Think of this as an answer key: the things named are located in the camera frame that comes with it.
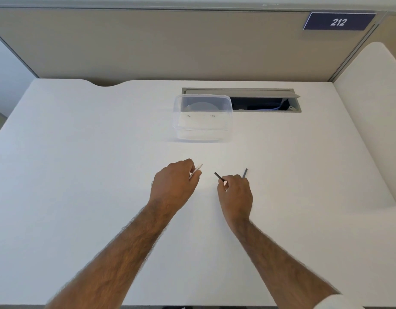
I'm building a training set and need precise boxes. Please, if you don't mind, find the person's right hand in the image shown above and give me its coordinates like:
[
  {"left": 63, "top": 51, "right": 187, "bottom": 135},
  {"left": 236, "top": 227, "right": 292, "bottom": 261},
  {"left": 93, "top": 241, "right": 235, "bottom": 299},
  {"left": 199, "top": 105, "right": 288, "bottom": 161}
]
[{"left": 217, "top": 174, "right": 253, "bottom": 224}]

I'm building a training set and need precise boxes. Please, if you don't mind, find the person's left hand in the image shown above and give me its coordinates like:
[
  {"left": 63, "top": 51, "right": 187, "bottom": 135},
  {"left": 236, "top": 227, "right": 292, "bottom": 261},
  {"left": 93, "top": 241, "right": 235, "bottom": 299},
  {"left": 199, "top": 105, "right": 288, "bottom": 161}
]
[{"left": 148, "top": 158, "right": 202, "bottom": 214}]

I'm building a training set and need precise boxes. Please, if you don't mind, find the white thin stick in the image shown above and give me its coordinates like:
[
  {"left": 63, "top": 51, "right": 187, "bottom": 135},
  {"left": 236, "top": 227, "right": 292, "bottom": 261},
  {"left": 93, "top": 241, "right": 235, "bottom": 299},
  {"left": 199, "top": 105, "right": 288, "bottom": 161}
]
[{"left": 189, "top": 163, "right": 204, "bottom": 180}]

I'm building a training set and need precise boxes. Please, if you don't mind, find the black thin stick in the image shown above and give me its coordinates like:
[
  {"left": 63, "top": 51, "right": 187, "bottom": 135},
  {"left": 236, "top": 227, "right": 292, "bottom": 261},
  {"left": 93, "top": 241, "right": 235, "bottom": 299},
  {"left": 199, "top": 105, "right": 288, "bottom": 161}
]
[{"left": 214, "top": 168, "right": 249, "bottom": 183}]

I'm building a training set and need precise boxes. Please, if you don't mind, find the person's left forearm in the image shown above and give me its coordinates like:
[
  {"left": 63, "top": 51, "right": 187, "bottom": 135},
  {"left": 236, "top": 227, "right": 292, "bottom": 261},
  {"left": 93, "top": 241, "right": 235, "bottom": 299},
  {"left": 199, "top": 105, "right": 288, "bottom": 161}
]
[{"left": 46, "top": 201, "right": 179, "bottom": 309}]

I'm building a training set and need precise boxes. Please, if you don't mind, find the person's right forearm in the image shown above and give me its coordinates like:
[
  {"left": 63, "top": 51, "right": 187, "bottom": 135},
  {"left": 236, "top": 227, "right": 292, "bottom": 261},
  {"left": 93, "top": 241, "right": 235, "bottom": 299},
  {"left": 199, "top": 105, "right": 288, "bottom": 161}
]
[{"left": 230, "top": 219, "right": 343, "bottom": 309}]

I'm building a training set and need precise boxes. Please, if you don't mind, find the clear plastic container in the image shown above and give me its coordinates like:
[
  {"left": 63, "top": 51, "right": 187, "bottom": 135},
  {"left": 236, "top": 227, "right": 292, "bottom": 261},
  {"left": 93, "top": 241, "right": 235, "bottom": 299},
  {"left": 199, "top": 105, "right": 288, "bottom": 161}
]
[{"left": 172, "top": 94, "right": 233, "bottom": 142}]

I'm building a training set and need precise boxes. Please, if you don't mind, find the beige partition panel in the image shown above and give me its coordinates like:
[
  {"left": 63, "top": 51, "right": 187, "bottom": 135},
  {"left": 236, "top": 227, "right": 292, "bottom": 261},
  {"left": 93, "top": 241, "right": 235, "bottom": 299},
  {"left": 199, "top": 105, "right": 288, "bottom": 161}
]
[{"left": 0, "top": 3, "right": 396, "bottom": 82}]

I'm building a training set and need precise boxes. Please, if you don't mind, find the white side desk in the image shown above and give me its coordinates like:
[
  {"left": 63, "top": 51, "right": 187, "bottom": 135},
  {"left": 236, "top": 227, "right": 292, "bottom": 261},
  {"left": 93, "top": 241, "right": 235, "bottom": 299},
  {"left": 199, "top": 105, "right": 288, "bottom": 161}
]
[{"left": 333, "top": 42, "right": 396, "bottom": 216}]

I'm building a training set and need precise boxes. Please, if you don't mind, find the blue number sign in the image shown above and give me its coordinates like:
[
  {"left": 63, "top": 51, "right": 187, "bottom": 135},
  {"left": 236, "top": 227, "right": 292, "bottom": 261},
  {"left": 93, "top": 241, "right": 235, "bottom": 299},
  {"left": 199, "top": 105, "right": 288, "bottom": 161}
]
[{"left": 303, "top": 12, "right": 377, "bottom": 30}]

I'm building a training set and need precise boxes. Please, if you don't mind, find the grey cable tray hatch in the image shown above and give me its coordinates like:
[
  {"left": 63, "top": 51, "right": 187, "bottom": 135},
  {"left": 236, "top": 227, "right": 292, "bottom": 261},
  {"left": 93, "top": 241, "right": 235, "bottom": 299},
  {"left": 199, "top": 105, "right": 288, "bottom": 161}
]
[{"left": 181, "top": 88, "right": 303, "bottom": 114}]

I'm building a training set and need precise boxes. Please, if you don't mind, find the blue cable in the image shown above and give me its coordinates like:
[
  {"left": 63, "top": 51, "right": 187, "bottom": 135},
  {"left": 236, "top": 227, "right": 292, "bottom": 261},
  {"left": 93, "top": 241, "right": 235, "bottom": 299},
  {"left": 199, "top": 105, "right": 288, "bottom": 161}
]
[{"left": 250, "top": 99, "right": 287, "bottom": 112}]

